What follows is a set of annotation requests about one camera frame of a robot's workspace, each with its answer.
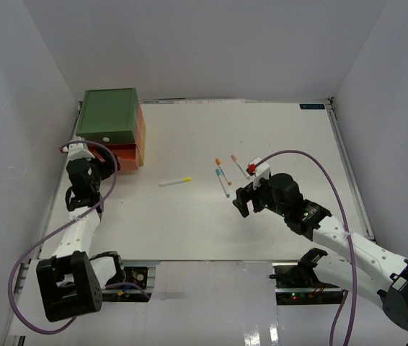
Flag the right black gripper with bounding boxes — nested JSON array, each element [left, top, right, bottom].
[[233, 175, 288, 218]]

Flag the orange drawer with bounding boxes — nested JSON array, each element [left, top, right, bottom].
[[106, 143, 143, 174]]

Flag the green top drawer box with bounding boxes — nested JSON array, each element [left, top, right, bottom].
[[76, 88, 138, 145]]

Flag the yellow cap thin pen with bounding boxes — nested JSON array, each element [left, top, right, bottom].
[[158, 177, 192, 187]]

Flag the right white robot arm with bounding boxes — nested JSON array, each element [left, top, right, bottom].
[[233, 173, 408, 331]]

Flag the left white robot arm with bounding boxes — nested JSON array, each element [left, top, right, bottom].
[[36, 154, 126, 322]]

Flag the blue thin pen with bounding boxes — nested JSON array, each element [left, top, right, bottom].
[[216, 168, 231, 198]]

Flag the stacked orange yellow drawers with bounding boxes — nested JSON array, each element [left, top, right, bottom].
[[136, 105, 146, 167]]

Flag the salmon cap thin pen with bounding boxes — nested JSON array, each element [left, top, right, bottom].
[[231, 154, 251, 180]]

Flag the orange cap thin pen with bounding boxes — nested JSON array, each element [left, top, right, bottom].
[[215, 158, 232, 186]]

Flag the blue logo sticker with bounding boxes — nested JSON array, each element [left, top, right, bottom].
[[299, 103, 325, 110]]

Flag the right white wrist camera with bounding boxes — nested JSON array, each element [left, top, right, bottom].
[[246, 157, 270, 190]]

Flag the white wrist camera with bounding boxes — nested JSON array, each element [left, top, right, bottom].
[[60, 143, 94, 161], [246, 157, 270, 190]]

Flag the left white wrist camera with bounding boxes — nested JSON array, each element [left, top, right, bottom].
[[60, 143, 94, 161]]

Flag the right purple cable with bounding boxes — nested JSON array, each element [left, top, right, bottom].
[[256, 149, 358, 346]]

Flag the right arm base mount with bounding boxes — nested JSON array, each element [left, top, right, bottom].
[[269, 248, 344, 306]]

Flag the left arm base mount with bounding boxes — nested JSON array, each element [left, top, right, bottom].
[[102, 266, 154, 303]]

